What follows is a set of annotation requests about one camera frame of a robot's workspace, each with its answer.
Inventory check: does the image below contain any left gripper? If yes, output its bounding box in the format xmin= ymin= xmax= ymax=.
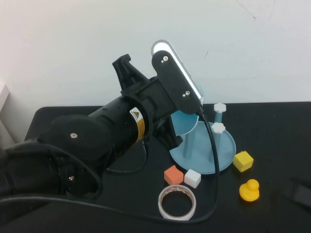
xmin=112 ymin=54 xmax=183 ymax=150

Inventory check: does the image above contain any light blue plastic cup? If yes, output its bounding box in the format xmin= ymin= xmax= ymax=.
xmin=170 ymin=81 xmax=205 ymax=136

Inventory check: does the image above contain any orange foam cube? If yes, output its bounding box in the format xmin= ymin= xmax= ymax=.
xmin=163 ymin=165 xmax=184 ymax=185

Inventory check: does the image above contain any white foam cube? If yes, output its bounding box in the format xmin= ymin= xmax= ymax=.
xmin=183 ymin=169 xmax=202 ymax=189

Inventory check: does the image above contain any white double-sided tape roll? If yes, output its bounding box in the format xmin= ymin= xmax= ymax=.
xmin=157 ymin=184 xmax=196 ymax=221

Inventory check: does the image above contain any yellow foam cube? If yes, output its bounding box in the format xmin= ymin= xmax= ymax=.
xmin=232 ymin=150 xmax=254 ymax=173

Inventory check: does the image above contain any yellow rubber duck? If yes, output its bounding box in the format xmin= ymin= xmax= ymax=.
xmin=239 ymin=179 xmax=259 ymax=202

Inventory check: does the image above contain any white side panel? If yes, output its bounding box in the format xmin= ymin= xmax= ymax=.
xmin=0 ymin=82 xmax=19 ymax=146

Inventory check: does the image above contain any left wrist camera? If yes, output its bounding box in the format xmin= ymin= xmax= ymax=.
xmin=150 ymin=39 xmax=205 ymax=115

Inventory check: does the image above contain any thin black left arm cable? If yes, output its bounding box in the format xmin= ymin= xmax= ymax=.
xmin=106 ymin=143 xmax=148 ymax=174

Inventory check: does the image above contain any thick black camera cable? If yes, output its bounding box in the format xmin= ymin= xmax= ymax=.
xmin=0 ymin=104 xmax=221 ymax=225

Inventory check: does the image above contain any blue four-post cup stand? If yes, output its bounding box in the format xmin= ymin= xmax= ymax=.
xmin=169 ymin=102 xmax=237 ymax=175

